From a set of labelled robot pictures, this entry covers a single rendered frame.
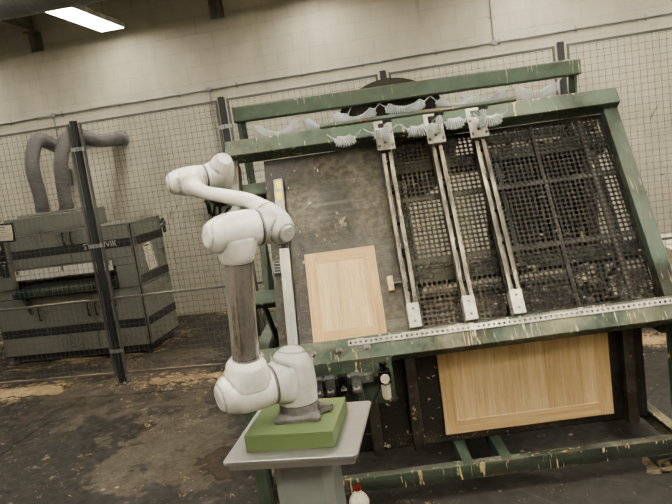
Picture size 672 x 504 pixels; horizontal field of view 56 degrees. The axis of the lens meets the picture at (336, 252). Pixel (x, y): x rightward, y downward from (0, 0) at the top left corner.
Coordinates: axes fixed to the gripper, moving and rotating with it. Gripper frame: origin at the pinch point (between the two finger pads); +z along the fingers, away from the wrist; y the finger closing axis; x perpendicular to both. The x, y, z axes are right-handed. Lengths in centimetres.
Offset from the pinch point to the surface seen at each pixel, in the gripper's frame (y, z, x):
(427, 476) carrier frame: 133, 73, -68
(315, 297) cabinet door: 56, 37, -3
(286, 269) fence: 38, 35, 9
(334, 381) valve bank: 73, 40, -46
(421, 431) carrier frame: 129, 74, -44
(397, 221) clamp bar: 88, 9, 38
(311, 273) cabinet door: 51, 34, 9
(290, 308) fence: 45, 40, -11
